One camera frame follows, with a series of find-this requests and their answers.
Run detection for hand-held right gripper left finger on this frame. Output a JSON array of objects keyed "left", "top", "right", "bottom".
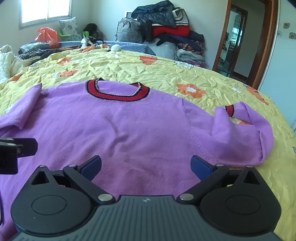
[{"left": 30, "top": 155, "right": 116, "bottom": 205}]

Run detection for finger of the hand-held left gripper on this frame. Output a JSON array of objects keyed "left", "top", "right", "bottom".
[{"left": 0, "top": 137, "right": 38, "bottom": 175}]

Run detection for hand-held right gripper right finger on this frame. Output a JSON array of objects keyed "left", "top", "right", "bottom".
[{"left": 176, "top": 155, "right": 262, "bottom": 205}]

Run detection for purple sweater with red collar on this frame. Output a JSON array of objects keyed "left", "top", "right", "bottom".
[{"left": 0, "top": 77, "right": 274, "bottom": 241}]

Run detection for dark patterned clothes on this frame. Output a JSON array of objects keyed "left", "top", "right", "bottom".
[{"left": 15, "top": 42, "right": 70, "bottom": 61}]

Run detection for pile of clothes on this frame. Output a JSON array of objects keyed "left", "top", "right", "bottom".
[{"left": 131, "top": 0, "right": 208, "bottom": 69}]

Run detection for white quilted cloth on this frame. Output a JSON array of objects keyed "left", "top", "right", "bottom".
[{"left": 0, "top": 45, "right": 26, "bottom": 79}]

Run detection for yellow carrot print quilt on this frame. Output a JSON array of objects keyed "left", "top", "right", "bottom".
[{"left": 0, "top": 45, "right": 296, "bottom": 241}]

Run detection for orange plastic bag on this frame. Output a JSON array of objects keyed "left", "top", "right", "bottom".
[{"left": 35, "top": 27, "right": 59, "bottom": 48}]

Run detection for blue quilted blanket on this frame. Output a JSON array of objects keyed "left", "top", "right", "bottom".
[{"left": 58, "top": 40, "right": 156, "bottom": 56}]

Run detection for grey floral pillow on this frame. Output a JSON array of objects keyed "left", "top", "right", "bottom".
[{"left": 59, "top": 17, "right": 84, "bottom": 42}]

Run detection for green plastic chair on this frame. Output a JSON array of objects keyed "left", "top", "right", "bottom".
[{"left": 58, "top": 28, "right": 89, "bottom": 42}]

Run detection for white wardrobe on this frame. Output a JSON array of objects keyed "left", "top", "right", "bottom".
[{"left": 257, "top": 0, "right": 296, "bottom": 130}]

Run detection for black bag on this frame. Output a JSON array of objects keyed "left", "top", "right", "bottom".
[{"left": 83, "top": 23, "right": 104, "bottom": 41}]

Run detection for brown wooden door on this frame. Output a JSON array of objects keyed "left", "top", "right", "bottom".
[{"left": 222, "top": 5, "right": 249, "bottom": 75}]

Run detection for window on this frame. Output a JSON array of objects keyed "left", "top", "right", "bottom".
[{"left": 18, "top": 0, "right": 75, "bottom": 29}]

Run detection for houndstooth bag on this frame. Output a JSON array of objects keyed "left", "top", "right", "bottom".
[{"left": 113, "top": 17, "right": 145, "bottom": 44}]

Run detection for wooden door frame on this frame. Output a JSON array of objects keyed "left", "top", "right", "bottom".
[{"left": 211, "top": 0, "right": 279, "bottom": 91}]

